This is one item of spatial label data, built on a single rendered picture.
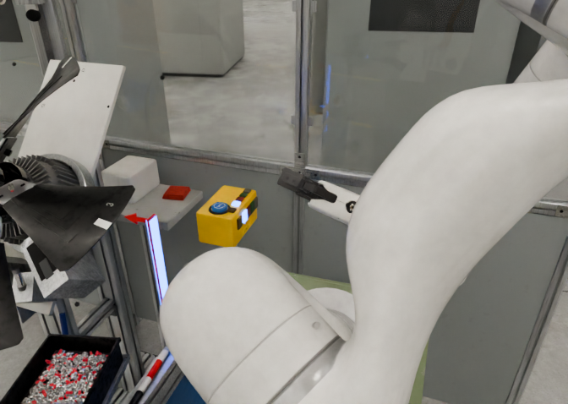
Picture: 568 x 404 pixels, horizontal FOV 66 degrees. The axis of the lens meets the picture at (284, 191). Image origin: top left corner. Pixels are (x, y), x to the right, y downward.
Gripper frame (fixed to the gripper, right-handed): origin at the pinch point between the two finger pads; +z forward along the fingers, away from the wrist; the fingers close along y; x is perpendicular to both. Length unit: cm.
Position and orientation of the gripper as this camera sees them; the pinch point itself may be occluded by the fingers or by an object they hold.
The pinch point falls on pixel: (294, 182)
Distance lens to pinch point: 77.8
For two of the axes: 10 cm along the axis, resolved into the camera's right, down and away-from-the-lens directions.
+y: 3.5, 1.9, 9.2
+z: -8.3, -3.8, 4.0
